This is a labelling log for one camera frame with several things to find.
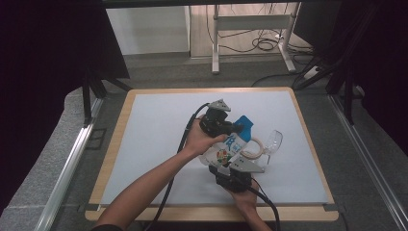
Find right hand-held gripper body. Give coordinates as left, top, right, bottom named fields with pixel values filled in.
left=209, top=156, right=266, bottom=193

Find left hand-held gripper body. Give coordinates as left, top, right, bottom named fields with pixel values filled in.
left=199, top=98, right=237, bottom=139

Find blue and white milk pouch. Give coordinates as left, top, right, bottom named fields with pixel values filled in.
left=198, top=115, right=254, bottom=169

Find clear jug with beige handle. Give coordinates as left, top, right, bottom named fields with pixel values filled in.
left=240, top=129, right=284, bottom=167

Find person's right hand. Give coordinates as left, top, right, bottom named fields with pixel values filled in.
left=224, top=181, right=260, bottom=214

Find person's left hand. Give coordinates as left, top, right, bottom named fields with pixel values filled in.
left=183, top=123, right=228, bottom=158

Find white table mat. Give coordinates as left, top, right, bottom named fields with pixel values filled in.
left=100, top=90, right=330, bottom=206

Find white power strip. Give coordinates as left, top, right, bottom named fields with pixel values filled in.
left=301, top=65, right=320, bottom=81

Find white panel board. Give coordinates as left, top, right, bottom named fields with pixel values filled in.
left=105, top=5, right=191, bottom=56

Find black metal stand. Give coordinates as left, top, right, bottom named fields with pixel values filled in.
left=81, top=68, right=133, bottom=126
left=293, top=6, right=383, bottom=126

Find black sleeve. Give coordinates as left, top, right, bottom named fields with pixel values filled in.
left=90, top=223, right=124, bottom=231

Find dark curtain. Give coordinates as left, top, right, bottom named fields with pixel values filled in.
left=293, top=0, right=408, bottom=155
left=0, top=0, right=131, bottom=216

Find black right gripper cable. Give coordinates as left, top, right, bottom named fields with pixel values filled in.
left=248, top=186, right=282, bottom=231

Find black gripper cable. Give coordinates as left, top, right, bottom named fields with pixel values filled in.
left=143, top=102, right=211, bottom=231
left=248, top=186, right=282, bottom=231

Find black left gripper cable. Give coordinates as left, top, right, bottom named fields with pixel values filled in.
left=143, top=102, right=211, bottom=231

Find single black floor cable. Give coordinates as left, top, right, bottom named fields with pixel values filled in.
left=250, top=72, right=304, bottom=89

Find tangled black floor cables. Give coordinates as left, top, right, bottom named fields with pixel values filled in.
left=205, top=3, right=317, bottom=65

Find white metal desk frame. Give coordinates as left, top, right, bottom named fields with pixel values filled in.
left=211, top=3, right=302, bottom=75

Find aluminium rail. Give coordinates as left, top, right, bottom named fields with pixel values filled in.
left=328, top=94, right=408, bottom=230
left=33, top=95, right=105, bottom=231

